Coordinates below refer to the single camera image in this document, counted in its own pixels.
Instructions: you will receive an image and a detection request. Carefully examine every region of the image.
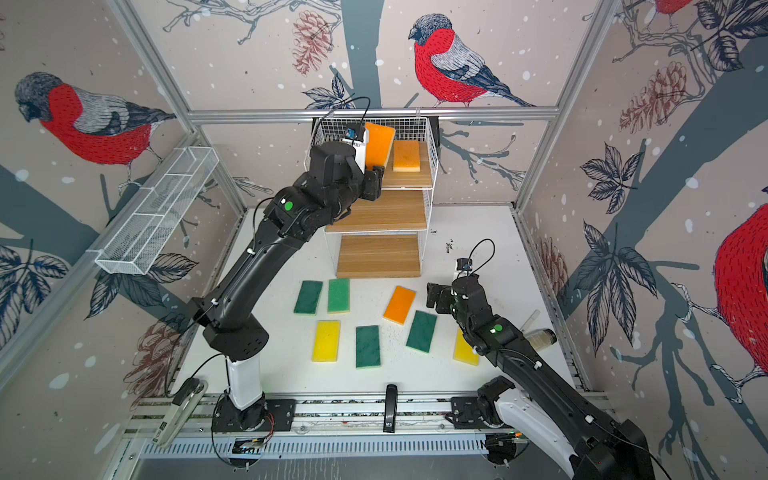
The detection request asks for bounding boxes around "black handle on rail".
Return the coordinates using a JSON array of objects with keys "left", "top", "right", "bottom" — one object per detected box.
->
[{"left": 382, "top": 384, "right": 398, "bottom": 434}]

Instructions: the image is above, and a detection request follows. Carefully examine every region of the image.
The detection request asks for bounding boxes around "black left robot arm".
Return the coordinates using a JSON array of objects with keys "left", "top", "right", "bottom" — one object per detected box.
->
[{"left": 194, "top": 141, "right": 386, "bottom": 431}]

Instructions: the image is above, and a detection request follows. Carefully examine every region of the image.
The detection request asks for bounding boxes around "dark green sponge centre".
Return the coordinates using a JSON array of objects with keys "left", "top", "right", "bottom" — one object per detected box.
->
[{"left": 355, "top": 325, "right": 381, "bottom": 369}]

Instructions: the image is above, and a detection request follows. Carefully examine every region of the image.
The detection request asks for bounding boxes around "white wire wall basket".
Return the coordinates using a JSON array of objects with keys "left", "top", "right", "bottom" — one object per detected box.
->
[{"left": 95, "top": 146, "right": 219, "bottom": 275}]

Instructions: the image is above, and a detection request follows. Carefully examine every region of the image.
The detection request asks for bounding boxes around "bottom wooden shelf board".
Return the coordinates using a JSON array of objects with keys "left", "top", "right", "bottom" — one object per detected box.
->
[{"left": 337, "top": 234, "right": 421, "bottom": 279}]

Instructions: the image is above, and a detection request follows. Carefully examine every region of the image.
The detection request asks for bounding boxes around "yellow sponge left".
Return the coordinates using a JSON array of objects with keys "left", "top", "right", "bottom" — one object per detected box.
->
[{"left": 312, "top": 320, "right": 341, "bottom": 363}]

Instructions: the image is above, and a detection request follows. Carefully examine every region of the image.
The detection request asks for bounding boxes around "white wire three-tier shelf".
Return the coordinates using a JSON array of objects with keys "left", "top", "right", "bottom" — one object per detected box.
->
[{"left": 324, "top": 115, "right": 440, "bottom": 279}]

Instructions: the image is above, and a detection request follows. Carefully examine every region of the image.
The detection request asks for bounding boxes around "yellow sponge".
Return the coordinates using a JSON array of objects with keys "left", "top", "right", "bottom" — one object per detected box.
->
[
  {"left": 452, "top": 329, "right": 480, "bottom": 366},
  {"left": 312, "top": 320, "right": 341, "bottom": 363}
]

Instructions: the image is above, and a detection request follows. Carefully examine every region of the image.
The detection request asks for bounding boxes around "orange sponge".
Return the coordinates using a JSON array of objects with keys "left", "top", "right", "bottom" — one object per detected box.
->
[
  {"left": 393, "top": 140, "right": 421, "bottom": 173},
  {"left": 365, "top": 122, "right": 396, "bottom": 169},
  {"left": 383, "top": 286, "right": 416, "bottom": 325}
]

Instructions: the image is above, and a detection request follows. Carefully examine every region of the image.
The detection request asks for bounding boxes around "white grey handheld tool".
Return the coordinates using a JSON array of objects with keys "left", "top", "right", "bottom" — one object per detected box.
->
[{"left": 152, "top": 377, "right": 208, "bottom": 448}]

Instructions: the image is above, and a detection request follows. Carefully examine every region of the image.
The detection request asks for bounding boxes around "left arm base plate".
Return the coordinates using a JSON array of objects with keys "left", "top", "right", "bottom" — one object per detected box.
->
[{"left": 211, "top": 395, "right": 297, "bottom": 433}]

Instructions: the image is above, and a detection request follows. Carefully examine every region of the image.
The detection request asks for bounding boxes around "light green sponge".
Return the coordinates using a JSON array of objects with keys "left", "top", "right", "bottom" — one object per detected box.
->
[{"left": 327, "top": 278, "right": 350, "bottom": 314}]

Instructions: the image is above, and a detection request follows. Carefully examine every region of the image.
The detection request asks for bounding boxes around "dark green sponge right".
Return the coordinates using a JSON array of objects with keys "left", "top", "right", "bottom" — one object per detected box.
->
[{"left": 406, "top": 310, "right": 438, "bottom": 353}]

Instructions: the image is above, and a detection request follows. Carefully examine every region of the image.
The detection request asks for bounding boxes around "yellow sponge right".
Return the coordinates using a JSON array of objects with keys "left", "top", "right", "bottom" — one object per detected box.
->
[{"left": 452, "top": 329, "right": 480, "bottom": 366}]

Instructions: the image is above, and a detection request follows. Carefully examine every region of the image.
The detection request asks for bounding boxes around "top wooden shelf board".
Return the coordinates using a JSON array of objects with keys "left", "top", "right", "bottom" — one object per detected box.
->
[{"left": 383, "top": 140, "right": 433, "bottom": 190}]

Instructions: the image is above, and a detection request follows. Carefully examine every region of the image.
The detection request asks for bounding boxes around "dark green sponge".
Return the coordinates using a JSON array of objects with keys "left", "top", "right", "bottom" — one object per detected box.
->
[
  {"left": 406, "top": 310, "right": 438, "bottom": 353},
  {"left": 355, "top": 325, "right": 381, "bottom": 369},
  {"left": 293, "top": 280, "right": 323, "bottom": 316}
]

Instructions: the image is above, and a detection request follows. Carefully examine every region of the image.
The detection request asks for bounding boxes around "dark green sponge far left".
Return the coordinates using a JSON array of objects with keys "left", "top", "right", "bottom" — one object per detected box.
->
[{"left": 293, "top": 280, "right": 323, "bottom": 316}]

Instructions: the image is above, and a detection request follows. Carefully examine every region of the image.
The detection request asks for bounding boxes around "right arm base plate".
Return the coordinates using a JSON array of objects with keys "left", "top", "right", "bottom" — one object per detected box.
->
[{"left": 445, "top": 396, "right": 500, "bottom": 430}]

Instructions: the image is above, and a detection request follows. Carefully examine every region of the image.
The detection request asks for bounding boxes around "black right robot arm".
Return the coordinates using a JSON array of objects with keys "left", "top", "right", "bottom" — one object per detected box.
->
[{"left": 426, "top": 274, "right": 655, "bottom": 479}]

